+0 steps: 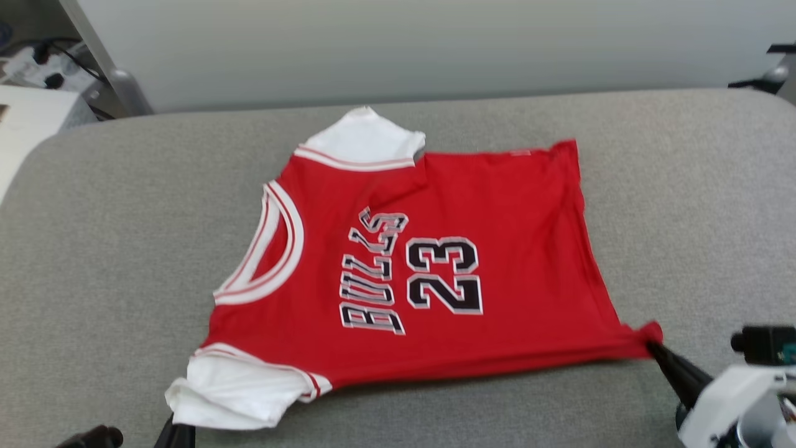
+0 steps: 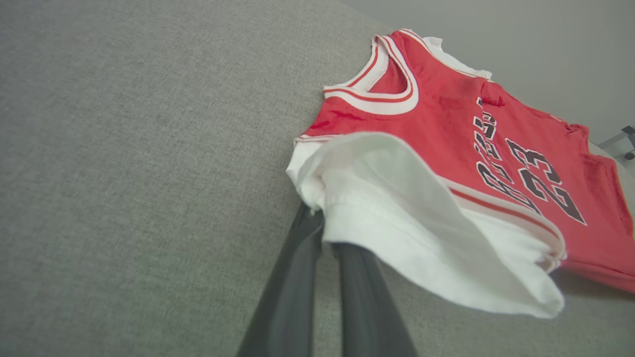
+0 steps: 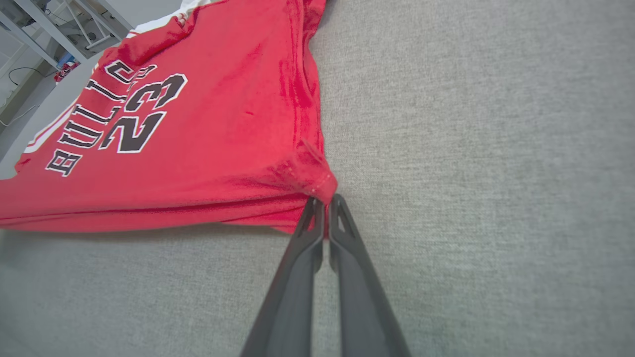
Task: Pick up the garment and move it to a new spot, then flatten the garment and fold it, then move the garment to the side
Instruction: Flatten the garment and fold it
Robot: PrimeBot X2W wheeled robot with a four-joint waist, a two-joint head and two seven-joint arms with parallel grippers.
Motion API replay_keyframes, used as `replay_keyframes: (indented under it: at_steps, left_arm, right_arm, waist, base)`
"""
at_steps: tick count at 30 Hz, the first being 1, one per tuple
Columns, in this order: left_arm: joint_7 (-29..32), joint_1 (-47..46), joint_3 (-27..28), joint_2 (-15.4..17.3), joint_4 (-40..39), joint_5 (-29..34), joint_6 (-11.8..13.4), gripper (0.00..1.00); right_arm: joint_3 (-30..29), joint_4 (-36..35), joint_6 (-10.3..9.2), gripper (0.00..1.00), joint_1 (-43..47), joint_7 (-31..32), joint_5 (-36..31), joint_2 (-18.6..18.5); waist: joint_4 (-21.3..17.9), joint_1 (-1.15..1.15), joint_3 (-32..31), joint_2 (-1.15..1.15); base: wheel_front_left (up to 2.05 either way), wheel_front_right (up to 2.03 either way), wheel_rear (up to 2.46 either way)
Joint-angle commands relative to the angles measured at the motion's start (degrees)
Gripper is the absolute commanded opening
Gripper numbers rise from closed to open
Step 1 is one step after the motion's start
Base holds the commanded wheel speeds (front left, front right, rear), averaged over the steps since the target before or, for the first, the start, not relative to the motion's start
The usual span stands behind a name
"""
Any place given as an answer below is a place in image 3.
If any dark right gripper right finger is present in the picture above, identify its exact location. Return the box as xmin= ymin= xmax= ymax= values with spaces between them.
xmin=329 ymin=194 xmax=411 ymax=357

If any grey fabric sofa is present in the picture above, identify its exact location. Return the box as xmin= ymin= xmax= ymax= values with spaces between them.
xmin=0 ymin=0 xmax=635 ymax=357

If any red and white basketball jersey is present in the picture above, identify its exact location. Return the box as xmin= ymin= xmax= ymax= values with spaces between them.
xmin=0 ymin=0 xmax=339 ymax=235

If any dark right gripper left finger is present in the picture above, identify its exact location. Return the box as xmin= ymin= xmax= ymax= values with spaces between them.
xmin=241 ymin=197 xmax=326 ymax=357

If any grey metal table frame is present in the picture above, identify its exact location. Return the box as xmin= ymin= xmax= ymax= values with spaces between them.
xmin=0 ymin=0 xmax=135 ymax=69

